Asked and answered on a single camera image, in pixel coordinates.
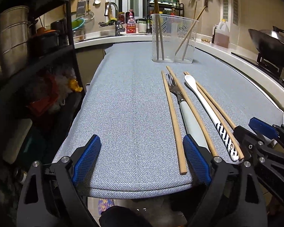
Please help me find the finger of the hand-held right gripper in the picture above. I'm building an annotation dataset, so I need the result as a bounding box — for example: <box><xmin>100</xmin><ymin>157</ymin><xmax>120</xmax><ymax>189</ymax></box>
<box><xmin>249</xmin><ymin>117</ymin><xmax>284</xmax><ymax>155</ymax></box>
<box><xmin>234</xmin><ymin>125</ymin><xmax>284</xmax><ymax>201</ymax></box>

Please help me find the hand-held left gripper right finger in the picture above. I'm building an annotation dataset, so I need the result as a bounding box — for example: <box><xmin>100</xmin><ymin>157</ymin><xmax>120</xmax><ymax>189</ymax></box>
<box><xmin>183</xmin><ymin>134</ymin><xmax>268</xmax><ymax>227</ymax></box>

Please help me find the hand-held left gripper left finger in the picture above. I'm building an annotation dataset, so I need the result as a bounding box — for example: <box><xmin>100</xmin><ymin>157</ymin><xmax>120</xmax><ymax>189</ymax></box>
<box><xmin>17</xmin><ymin>134</ymin><xmax>102</xmax><ymax>227</ymax></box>

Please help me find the white handled metal fork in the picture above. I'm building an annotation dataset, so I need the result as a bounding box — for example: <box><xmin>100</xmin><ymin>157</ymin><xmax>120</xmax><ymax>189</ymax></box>
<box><xmin>167</xmin><ymin>72</ymin><xmax>211</xmax><ymax>152</ymax></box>

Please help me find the white striped ceramic spoon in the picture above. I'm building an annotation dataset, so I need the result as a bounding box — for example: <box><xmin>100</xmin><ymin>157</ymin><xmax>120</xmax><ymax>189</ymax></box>
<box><xmin>184</xmin><ymin>74</ymin><xmax>240</xmax><ymax>162</ymax></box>

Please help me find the clear plastic utensil holder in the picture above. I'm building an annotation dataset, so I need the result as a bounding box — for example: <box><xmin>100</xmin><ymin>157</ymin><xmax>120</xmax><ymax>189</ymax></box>
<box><xmin>151</xmin><ymin>13</ymin><xmax>199</xmax><ymax>64</ymax></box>

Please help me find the colourful slipper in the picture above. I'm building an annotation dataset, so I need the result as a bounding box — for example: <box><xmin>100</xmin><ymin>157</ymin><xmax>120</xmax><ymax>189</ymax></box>
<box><xmin>97</xmin><ymin>198</ymin><xmax>114</xmax><ymax>215</ymax></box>

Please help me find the grey woven cloth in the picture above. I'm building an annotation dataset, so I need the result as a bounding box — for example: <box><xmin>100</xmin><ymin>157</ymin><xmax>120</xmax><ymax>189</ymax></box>
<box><xmin>52</xmin><ymin>41</ymin><xmax>284</xmax><ymax>199</ymax></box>

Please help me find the person's black trouser leg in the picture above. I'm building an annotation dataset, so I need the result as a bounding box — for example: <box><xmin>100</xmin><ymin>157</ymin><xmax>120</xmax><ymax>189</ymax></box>
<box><xmin>99</xmin><ymin>205</ymin><xmax>145</xmax><ymax>227</ymax></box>

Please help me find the black gas stove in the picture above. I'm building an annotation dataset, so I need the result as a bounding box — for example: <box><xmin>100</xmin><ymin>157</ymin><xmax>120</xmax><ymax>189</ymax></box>
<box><xmin>231</xmin><ymin>52</ymin><xmax>284</xmax><ymax>88</ymax></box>

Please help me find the white cutting board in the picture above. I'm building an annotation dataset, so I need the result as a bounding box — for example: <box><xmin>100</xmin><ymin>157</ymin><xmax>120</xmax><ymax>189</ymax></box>
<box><xmin>2</xmin><ymin>118</ymin><xmax>33</xmax><ymax>165</ymax></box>

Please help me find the yellow toy figure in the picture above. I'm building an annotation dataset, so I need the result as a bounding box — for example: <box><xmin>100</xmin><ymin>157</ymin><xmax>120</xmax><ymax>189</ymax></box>
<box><xmin>68</xmin><ymin>78</ymin><xmax>83</xmax><ymax>93</ymax></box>

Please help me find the red plastic bag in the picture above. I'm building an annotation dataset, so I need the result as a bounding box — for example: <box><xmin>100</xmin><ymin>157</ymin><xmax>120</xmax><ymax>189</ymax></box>
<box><xmin>28</xmin><ymin>73</ymin><xmax>62</xmax><ymax>117</ymax></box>

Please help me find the black wok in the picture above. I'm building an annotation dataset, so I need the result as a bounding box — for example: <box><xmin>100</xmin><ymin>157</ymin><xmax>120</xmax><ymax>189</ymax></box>
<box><xmin>248</xmin><ymin>26</ymin><xmax>284</xmax><ymax>68</ymax></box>

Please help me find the cooking oil jug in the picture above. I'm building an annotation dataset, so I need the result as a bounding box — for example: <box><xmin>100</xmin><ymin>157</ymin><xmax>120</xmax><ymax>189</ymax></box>
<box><xmin>212</xmin><ymin>19</ymin><xmax>230</xmax><ymax>48</ymax></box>

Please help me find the steel sink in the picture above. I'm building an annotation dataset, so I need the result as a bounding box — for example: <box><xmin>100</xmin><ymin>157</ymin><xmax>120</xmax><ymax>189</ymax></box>
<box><xmin>79</xmin><ymin>34</ymin><xmax>152</xmax><ymax>41</ymax></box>

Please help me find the steel rectangular container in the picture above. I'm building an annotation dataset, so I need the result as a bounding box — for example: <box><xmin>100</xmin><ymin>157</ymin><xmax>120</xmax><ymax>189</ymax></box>
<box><xmin>72</xmin><ymin>29</ymin><xmax>86</xmax><ymax>41</ymax></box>

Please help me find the black pot with orange rim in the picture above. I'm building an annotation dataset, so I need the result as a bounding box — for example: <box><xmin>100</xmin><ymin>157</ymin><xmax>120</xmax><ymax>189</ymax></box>
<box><xmin>29</xmin><ymin>29</ymin><xmax>60</xmax><ymax>55</ymax></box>

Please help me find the black round container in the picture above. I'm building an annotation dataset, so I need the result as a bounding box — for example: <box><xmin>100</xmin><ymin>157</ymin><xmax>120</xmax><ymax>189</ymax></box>
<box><xmin>50</xmin><ymin>19</ymin><xmax>67</xmax><ymax>47</ymax></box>

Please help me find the black metal shelf rack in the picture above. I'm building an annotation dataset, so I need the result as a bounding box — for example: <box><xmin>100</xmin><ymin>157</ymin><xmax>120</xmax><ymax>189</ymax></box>
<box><xmin>0</xmin><ymin>0</ymin><xmax>91</xmax><ymax>194</ymax></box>

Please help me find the chrome kitchen faucet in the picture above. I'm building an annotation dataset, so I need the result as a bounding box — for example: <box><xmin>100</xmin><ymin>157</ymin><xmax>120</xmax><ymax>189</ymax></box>
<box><xmin>104</xmin><ymin>2</ymin><xmax>126</xmax><ymax>37</ymax></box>

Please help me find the green plastic basin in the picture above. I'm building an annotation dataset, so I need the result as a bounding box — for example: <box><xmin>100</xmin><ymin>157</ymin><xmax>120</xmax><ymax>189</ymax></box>
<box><xmin>71</xmin><ymin>17</ymin><xmax>86</xmax><ymax>31</ymax></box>

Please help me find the steel stockpot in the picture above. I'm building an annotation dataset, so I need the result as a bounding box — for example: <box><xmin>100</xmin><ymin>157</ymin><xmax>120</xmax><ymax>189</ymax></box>
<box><xmin>0</xmin><ymin>6</ymin><xmax>30</xmax><ymax>79</ymax></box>

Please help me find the red soap pouch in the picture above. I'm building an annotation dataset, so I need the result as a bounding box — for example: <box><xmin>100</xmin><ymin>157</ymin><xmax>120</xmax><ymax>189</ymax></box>
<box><xmin>126</xmin><ymin>9</ymin><xmax>136</xmax><ymax>34</ymax></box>

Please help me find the white jar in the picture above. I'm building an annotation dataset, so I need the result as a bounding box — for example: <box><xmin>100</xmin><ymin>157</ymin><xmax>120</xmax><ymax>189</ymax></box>
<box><xmin>137</xmin><ymin>20</ymin><xmax>147</xmax><ymax>33</ymax></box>

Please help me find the metal mesh strainer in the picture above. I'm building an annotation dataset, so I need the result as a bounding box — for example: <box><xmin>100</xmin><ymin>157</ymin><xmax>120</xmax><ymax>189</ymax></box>
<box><xmin>85</xmin><ymin>0</ymin><xmax>95</xmax><ymax>20</ymax></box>

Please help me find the row of sauce bottles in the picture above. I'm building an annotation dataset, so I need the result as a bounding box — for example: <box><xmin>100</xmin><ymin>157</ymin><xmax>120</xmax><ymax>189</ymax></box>
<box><xmin>149</xmin><ymin>8</ymin><xmax>180</xmax><ymax>16</ymax></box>

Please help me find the metal grater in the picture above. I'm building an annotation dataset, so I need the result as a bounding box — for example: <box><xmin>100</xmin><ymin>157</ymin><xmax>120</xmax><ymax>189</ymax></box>
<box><xmin>76</xmin><ymin>0</ymin><xmax>86</xmax><ymax>17</ymax></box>

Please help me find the row of spice jars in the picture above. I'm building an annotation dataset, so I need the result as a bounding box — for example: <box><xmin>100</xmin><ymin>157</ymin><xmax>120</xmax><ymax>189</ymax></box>
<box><xmin>149</xmin><ymin>0</ymin><xmax>180</xmax><ymax>7</ymax></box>

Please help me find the black spice rack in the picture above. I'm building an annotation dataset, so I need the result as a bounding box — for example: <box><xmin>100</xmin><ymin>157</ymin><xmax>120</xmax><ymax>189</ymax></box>
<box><xmin>146</xmin><ymin>0</ymin><xmax>183</xmax><ymax>16</ymax></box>

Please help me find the wall vent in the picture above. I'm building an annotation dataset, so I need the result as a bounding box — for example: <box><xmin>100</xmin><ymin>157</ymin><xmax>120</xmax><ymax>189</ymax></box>
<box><xmin>222</xmin><ymin>0</ymin><xmax>229</xmax><ymax>21</ymax></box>
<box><xmin>232</xmin><ymin>0</ymin><xmax>239</xmax><ymax>26</ymax></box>

